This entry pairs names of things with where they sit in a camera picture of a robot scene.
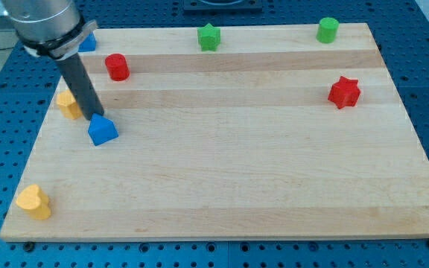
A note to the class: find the blue block behind arm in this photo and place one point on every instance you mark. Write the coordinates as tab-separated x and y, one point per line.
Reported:
89	44

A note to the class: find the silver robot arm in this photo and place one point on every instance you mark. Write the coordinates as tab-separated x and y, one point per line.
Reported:
52	28

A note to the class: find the yellow hexagon block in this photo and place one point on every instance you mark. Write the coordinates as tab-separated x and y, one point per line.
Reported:
68	105

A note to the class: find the wooden board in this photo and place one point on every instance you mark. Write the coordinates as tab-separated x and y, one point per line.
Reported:
240	143

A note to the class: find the green star block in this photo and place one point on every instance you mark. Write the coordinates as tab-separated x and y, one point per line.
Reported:
208	37

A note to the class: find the blue pentagon house block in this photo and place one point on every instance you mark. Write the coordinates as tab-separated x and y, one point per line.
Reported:
101	129

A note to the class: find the red cylinder block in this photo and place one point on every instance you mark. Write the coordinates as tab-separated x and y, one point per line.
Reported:
117	67

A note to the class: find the red star block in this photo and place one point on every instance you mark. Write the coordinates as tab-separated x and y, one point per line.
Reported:
345	92

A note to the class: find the green cylinder block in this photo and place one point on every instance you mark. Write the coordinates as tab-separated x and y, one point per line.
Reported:
327	30

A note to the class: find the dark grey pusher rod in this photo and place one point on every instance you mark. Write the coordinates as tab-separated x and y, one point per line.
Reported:
76	77

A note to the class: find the yellow heart block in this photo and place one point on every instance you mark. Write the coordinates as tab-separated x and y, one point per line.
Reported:
34	202

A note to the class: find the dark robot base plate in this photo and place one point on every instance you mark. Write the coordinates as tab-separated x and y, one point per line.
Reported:
222	5

